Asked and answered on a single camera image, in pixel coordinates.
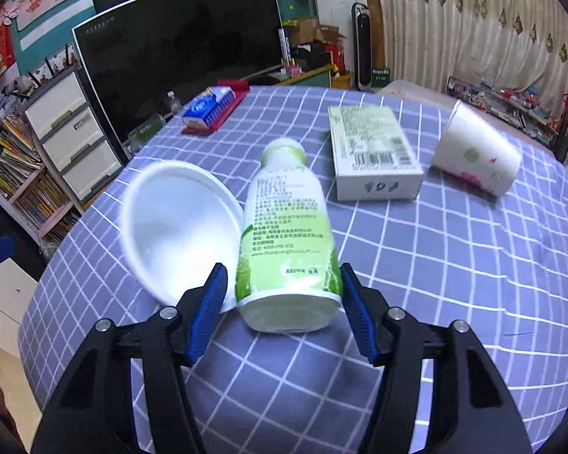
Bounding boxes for white cardboard box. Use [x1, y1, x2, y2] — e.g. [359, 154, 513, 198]
[328, 105, 424, 202]

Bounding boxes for red tray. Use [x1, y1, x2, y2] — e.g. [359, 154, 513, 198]
[180, 78, 251, 135]

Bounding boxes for black television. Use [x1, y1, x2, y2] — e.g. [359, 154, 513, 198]
[71, 0, 294, 162]

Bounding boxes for blue checkered tablecloth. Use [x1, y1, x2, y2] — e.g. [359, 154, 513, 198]
[19, 84, 568, 454]

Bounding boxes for stack of books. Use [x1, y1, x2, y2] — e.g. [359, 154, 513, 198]
[0, 118, 81, 242]

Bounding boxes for black tower heater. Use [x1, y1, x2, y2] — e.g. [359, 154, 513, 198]
[350, 2, 375, 90]

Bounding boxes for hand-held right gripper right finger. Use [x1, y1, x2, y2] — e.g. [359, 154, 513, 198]
[340, 262, 533, 454]

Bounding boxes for white floral paper cup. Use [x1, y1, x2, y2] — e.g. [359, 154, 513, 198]
[428, 99, 522, 198]

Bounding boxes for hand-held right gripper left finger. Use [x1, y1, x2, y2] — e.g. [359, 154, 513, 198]
[31, 262, 229, 454]

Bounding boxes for cluttered glass shelf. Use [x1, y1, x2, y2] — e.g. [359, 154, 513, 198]
[447, 76, 568, 147]

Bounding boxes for beige patterned curtain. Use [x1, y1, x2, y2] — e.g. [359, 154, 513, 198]
[364, 0, 568, 105]

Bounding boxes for white plastic bowl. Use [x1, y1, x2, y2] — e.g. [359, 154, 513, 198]
[122, 161, 243, 313]

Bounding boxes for floral mattress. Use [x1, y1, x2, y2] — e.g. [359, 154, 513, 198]
[379, 79, 460, 109]

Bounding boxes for white and green bottle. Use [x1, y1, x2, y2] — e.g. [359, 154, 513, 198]
[236, 138, 345, 334]

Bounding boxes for blue tissue pack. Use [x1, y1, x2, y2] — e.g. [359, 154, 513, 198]
[181, 86, 237, 129]

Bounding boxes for white drawer cabinet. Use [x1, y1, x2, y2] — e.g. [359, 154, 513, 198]
[23, 67, 124, 211]

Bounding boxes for brown cardboard boxes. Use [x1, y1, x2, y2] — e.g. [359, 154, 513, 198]
[289, 16, 346, 64]

